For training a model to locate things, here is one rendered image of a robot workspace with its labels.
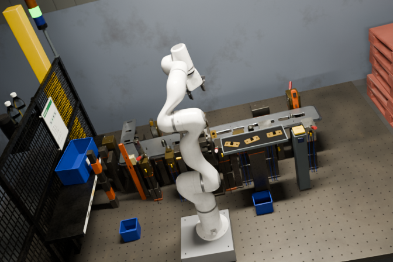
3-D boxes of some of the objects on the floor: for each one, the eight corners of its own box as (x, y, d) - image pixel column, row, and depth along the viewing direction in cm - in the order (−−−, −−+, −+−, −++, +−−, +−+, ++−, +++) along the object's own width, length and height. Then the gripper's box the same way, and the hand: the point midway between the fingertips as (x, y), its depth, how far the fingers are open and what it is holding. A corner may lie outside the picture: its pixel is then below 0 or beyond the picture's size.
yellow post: (126, 202, 368) (28, 0, 256) (124, 216, 353) (20, 9, 241) (107, 205, 369) (3, 6, 258) (105, 220, 354) (-7, 16, 243)
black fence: (131, 192, 377) (66, 51, 291) (105, 448, 214) (-61, 301, 128) (118, 195, 378) (49, 55, 292) (81, 451, 215) (-99, 309, 129)
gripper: (195, 61, 221) (206, 85, 230) (172, 76, 216) (183, 101, 225) (203, 63, 215) (213, 88, 225) (178, 79, 210) (189, 104, 219)
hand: (197, 93), depth 224 cm, fingers open, 8 cm apart
